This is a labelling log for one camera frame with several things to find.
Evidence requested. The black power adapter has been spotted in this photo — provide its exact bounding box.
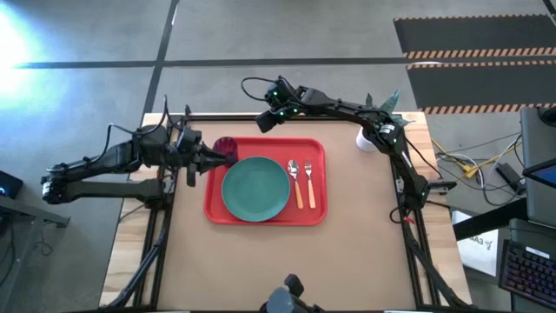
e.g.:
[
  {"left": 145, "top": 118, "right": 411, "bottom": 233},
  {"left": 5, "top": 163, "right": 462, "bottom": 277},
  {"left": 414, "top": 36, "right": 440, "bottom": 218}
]
[{"left": 494, "top": 162, "right": 522, "bottom": 196}]

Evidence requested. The backlit black keyboard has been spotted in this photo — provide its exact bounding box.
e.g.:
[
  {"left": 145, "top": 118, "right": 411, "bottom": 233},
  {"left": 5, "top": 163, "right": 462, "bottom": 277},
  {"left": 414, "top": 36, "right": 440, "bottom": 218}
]
[{"left": 498, "top": 238, "right": 556, "bottom": 310}]

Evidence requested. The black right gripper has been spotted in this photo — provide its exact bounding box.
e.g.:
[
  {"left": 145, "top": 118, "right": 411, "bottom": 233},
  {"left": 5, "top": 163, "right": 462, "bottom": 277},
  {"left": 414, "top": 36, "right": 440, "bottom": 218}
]
[{"left": 255, "top": 99, "right": 308, "bottom": 134}]

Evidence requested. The black aluminium table frame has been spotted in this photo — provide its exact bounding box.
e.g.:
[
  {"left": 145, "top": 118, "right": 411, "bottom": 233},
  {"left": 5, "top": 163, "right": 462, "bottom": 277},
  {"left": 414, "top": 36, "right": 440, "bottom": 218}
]
[{"left": 102, "top": 111, "right": 479, "bottom": 313}]

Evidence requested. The black device with blue light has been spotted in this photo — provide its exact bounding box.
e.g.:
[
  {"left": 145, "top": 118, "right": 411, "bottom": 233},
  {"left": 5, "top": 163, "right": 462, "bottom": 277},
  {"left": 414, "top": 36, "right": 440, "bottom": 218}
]
[{"left": 0, "top": 170, "right": 23, "bottom": 200}]

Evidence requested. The purple patterned cup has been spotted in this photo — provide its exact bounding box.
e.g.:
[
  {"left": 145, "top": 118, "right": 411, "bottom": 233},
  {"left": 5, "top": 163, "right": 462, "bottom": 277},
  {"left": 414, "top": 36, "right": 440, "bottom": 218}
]
[{"left": 212, "top": 136, "right": 239, "bottom": 169}]

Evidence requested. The fork with wooden handle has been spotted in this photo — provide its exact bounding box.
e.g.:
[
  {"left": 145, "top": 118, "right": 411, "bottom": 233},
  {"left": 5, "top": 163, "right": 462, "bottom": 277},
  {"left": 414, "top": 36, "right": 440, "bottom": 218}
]
[{"left": 303, "top": 158, "right": 317, "bottom": 210}]

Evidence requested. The grey table camera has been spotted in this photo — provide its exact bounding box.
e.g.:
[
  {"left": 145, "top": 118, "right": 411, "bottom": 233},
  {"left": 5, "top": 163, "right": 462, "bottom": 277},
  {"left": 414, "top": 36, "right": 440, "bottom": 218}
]
[{"left": 259, "top": 273, "right": 326, "bottom": 313}]

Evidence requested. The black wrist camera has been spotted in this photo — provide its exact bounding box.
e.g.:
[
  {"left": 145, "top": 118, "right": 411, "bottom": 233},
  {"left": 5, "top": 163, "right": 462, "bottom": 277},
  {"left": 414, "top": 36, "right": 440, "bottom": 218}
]
[
  {"left": 175, "top": 127, "right": 203, "bottom": 151},
  {"left": 263, "top": 80, "right": 291, "bottom": 108}
]

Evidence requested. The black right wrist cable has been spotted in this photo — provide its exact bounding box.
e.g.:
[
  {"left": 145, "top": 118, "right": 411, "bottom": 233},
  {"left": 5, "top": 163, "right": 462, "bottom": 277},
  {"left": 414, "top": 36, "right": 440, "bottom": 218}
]
[{"left": 240, "top": 77, "right": 279, "bottom": 103}]

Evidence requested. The grey side desk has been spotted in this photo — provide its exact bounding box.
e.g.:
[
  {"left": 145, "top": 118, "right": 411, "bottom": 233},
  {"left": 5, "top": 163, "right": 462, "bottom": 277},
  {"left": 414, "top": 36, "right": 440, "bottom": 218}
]
[{"left": 0, "top": 195, "right": 70, "bottom": 313}]

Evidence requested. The beige table mat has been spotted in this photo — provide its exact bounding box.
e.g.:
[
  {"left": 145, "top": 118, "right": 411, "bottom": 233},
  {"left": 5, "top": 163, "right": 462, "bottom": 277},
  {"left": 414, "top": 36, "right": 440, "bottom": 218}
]
[{"left": 156, "top": 119, "right": 419, "bottom": 312}]

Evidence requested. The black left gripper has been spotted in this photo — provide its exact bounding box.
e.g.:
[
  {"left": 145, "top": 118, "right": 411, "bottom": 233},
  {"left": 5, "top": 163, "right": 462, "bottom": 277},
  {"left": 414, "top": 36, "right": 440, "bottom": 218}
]
[{"left": 173, "top": 144, "right": 228, "bottom": 188}]

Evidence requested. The white paper bag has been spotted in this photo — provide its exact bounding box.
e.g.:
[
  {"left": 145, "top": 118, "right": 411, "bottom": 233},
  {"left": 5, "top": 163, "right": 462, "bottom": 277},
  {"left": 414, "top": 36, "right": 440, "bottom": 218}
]
[{"left": 451, "top": 210, "right": 500, "bottom": 277}]

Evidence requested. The green round plate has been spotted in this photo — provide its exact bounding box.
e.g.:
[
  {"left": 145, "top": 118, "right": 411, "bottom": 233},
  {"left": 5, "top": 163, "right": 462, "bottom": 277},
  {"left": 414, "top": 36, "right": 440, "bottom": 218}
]
[{"left": 221, "top": 156, "right": 291, "bottom": 223}]

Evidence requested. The grey laptop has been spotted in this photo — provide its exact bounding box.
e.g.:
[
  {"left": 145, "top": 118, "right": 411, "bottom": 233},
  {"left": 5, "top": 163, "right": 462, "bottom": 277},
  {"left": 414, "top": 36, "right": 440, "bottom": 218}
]
[{"left": 520, "top": 106, "right": 556, "bottom": 230}]

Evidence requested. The red plastic tray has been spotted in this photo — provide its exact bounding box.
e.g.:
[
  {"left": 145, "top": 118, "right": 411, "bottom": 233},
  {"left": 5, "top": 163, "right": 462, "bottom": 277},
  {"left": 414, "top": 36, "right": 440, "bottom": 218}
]
[{"left": 202, "top": 137, "right": 328, "bottom": 227}]

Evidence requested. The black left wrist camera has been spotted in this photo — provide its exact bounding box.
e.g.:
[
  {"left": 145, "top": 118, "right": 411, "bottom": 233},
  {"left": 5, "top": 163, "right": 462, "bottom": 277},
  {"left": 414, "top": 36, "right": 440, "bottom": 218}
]
[{"left": 175, "top": 127, "right": 203, "bottom": 151}]

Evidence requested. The spoon with wooden handle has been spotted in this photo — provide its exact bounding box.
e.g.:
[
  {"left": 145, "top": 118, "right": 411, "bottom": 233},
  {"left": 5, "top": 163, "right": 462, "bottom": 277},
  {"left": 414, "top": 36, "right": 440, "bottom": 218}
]
[{"left": 287, "top": 159, "right": 305, "bottom": 210}]

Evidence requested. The green snake plant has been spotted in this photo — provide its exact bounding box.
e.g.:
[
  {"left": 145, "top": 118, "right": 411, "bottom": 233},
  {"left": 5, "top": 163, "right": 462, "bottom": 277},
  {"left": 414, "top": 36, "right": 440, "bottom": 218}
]
[{"left": 363, "top": 89, "right": 416, "bottom": 130}]

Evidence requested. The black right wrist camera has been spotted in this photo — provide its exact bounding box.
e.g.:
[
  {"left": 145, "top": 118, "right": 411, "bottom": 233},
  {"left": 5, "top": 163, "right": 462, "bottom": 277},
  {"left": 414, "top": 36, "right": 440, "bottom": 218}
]
[{"left": 263, "top": 80, "right": 291, "bottom": 108}]

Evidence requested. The yellow cable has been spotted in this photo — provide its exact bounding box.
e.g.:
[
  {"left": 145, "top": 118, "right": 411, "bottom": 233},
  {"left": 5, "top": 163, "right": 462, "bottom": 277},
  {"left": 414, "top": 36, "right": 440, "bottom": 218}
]
[{"left": 432, "top": 138, "right": 522, "bottom": 179}]

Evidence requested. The black hazard-striped floor mat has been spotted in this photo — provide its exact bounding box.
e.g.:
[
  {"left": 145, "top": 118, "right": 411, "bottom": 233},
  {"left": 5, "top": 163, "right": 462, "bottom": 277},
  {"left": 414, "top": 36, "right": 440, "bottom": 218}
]
[
  {"left": 393, "top": 15, "right": 556, "bottom": 60},
  {"left": 406, "top": 60, "right": 556, "bottom": 115}
]

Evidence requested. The black desk leg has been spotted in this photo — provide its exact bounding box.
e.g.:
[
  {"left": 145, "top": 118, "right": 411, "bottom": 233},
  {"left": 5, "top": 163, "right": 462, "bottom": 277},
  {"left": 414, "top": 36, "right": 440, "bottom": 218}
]
[{"left": 451, "top": 197, "right": 529, "bottom": 241}]

